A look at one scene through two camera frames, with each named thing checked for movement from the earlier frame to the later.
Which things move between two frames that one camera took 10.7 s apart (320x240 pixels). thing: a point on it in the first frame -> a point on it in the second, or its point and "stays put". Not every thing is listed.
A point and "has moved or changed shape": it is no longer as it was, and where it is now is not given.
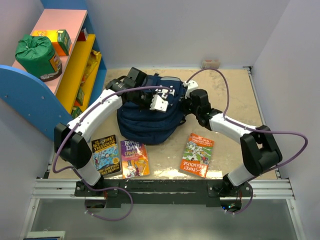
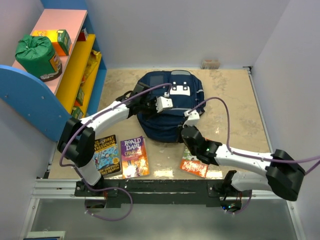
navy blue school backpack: x=152 y=127 has moved or changed shape
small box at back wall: x=207 y=64 stays put
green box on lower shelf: x=79 y=101 stays put
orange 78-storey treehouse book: x=196 y=155 stays put
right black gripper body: x=188 y=106 -> x=179 y=139
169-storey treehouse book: x=105 y=154 stays put
